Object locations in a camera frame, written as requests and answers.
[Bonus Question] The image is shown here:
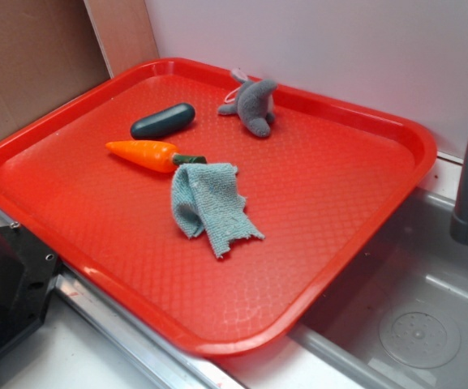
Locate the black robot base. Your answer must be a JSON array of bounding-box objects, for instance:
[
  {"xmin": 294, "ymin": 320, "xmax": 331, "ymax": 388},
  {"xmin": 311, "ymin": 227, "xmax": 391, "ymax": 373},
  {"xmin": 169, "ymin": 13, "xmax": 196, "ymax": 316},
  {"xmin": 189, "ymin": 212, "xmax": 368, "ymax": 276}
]
[{"xmin": 0, "ymin": 226, "xmax": 60, "ymax": 357}]

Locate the orange toy carrot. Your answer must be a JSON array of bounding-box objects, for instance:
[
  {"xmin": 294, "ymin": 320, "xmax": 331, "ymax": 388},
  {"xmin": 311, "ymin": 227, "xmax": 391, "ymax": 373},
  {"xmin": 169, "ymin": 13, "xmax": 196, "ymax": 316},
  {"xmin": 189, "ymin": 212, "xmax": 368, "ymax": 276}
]
[{"xmin": 105, "ymin": 140, "xmax": 207, "ymax": 173}]

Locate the red plastic tray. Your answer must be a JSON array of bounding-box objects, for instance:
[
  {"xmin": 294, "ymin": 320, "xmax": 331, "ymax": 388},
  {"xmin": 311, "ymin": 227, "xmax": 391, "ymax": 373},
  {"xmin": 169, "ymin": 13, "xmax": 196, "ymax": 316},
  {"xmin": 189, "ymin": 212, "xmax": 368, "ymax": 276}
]
[{"xmin": 0, "ymin": 58, "xmax": 436, "ymax": 357}]

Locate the light blue cloth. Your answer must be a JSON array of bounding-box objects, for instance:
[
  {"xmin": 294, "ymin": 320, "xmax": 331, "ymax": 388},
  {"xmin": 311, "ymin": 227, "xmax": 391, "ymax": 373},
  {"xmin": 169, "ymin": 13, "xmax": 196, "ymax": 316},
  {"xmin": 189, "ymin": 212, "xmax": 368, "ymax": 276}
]
[{"xmin": 171, "ymin": 163, "xmax": 264, "ymax": 259}]

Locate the grey plush toy animal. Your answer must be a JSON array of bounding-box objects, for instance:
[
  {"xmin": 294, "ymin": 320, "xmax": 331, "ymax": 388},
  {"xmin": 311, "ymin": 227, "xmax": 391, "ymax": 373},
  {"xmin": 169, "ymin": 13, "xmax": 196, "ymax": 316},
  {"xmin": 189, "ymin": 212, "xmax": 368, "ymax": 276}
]
[{"xmin": 217, "ymin": 69, "xmax": 277, "ymax": 138}]

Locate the dark green toy cucumber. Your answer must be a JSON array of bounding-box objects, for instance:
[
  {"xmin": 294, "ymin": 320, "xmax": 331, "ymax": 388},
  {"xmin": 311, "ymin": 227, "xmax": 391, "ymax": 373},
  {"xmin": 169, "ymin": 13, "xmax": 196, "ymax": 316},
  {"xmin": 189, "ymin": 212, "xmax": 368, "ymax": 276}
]
[{"xmin": 130, "ymin": 103, "xmax": 195, "ymax": 140}]

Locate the grey plastic sink basin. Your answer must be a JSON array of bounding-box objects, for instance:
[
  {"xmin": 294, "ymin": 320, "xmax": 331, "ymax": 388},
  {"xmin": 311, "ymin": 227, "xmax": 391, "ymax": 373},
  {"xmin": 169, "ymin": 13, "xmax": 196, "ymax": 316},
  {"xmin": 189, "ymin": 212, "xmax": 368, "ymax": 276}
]
[{"xmin": 221, "ymin": 186, "xmax": 468, "ymax": 389}]

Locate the brown cardboard panel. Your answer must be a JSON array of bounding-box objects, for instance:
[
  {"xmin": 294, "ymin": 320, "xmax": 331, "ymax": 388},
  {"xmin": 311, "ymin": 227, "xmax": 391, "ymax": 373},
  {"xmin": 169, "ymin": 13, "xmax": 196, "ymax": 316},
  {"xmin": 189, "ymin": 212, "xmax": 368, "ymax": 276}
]
[{"xmin": 0, "ymin": 1, "xmax": 158, "ymax": 140}]

